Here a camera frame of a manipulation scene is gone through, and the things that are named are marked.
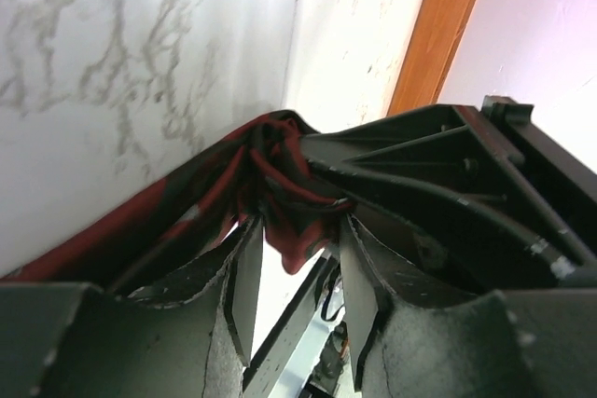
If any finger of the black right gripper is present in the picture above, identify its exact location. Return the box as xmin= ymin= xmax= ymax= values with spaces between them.
xmin=301 ymin=104 xmax=522 ymax=184

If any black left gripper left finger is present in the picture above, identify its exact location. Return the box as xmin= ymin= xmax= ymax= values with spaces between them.
xmin=1 ymin=218 xmax=263 ymax=397

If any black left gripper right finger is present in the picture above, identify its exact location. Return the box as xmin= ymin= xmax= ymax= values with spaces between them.
xmin=340 ymin=216 xmax=596 ymax=397

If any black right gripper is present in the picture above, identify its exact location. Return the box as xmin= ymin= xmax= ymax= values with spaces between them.
xmin=310 ymin=96 xmax=596 ymax=286

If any dark red patterned tie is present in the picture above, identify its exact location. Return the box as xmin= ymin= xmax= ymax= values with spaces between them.
xmin=6 ymin=110 xmax=354 ymax=291

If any brown compartment tray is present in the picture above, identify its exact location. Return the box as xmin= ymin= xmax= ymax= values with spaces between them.
xmin=387 ymin=0 xmax=477 ymax=116

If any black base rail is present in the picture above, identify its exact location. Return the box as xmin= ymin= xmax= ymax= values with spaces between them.
xmin=243 ymin=251 xmax=339 ymax=397

